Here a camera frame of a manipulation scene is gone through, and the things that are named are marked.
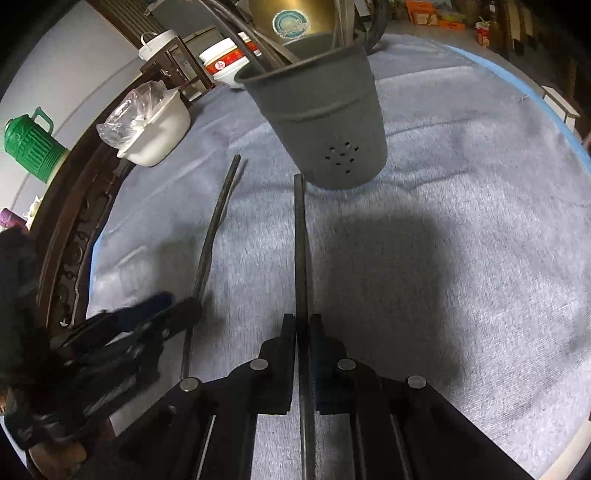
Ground dark chopstick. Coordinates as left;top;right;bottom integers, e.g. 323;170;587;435
180;154;247;380
294;173;317;480
217;0;301;65
198;0;271;73

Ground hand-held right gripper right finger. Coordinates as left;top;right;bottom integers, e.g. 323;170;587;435
308;314;536;480

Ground white jar with red label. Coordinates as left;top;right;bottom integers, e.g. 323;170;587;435
199;38;262;89

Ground clear plastic bag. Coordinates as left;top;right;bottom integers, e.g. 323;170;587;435
97;80;178;151

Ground orange boxes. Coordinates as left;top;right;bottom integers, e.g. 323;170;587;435
405;0;468;29

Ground small dark wooden stand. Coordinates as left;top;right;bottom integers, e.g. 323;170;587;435
140;37;218;104

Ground white bucket with handle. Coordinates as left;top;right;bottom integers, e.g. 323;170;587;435
139;30;180;62

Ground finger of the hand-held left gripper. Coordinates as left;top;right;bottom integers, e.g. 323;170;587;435
139;297;204;343
115;294;175;331

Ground grey perforated utensil holder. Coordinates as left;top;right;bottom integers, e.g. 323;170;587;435
235;31;389;191

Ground white bowl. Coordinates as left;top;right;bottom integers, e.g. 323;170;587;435
116;90;192;167

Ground small white stool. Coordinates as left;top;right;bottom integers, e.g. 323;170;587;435
542;85;583;124

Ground gold round tin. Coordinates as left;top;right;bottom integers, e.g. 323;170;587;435
247;0;340;45

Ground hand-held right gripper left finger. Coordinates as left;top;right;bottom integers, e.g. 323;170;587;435
85;314;297;480

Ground green thermos jug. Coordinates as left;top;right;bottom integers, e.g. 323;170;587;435
4;107;70;182

